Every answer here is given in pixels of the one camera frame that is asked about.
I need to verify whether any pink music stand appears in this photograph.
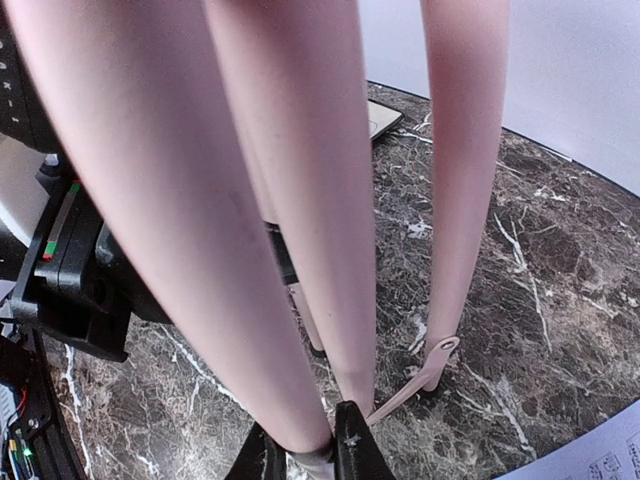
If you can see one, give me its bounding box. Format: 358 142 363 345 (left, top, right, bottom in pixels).
3 1 510 479

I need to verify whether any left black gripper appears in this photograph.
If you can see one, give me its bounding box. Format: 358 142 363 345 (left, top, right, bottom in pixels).
9 154 170 362

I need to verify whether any upper purple sheet music page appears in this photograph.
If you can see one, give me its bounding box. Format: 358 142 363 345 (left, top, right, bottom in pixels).
500 401 639 480

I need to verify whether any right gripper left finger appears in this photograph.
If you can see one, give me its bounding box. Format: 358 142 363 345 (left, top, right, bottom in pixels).
229 422 287 480

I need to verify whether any sticker sheet card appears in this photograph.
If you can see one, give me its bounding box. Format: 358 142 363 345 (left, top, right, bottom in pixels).
367 100 404 141

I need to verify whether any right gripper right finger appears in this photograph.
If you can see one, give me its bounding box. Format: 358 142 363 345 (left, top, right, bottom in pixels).
335 401 396 480

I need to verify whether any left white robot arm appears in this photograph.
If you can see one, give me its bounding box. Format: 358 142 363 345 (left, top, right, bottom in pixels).
1 24 167 479

